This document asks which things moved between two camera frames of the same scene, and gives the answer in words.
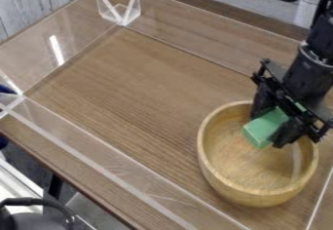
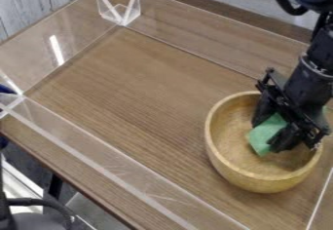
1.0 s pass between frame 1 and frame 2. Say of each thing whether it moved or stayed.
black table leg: stayed
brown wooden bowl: moved
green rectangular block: moved
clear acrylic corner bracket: stayed
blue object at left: stayed
